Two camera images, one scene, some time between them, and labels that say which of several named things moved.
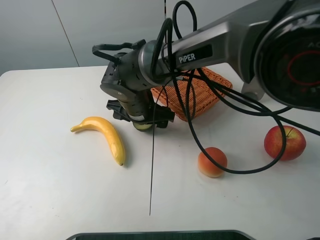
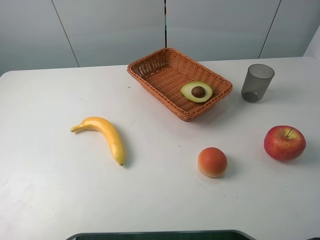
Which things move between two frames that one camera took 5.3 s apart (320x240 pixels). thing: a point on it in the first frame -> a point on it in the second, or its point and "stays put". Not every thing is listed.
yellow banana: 108,131 stays put
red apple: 295,142 stays put
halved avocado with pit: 142,127 -> 197,91
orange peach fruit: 207,168 stays put
